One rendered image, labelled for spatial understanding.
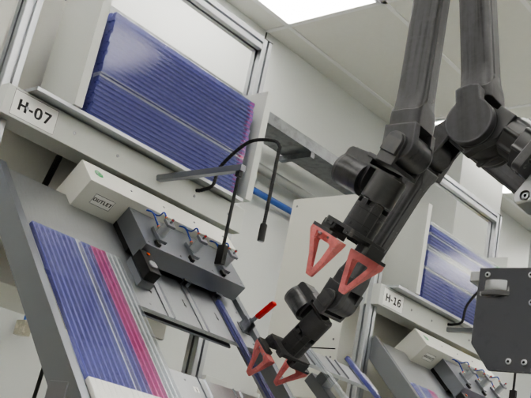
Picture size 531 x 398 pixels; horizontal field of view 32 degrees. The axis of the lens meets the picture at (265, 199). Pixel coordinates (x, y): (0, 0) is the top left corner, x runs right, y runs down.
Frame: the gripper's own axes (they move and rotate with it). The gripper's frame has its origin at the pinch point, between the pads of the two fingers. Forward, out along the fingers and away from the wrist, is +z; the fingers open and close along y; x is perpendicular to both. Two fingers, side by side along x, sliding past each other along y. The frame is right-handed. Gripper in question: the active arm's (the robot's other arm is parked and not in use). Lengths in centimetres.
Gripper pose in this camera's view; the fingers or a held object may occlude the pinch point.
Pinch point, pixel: (263, 376)
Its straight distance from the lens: 211.8
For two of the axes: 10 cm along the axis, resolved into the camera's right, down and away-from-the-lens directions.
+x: 4.1, 6.0, -6.9
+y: -6.3, -3.6, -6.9
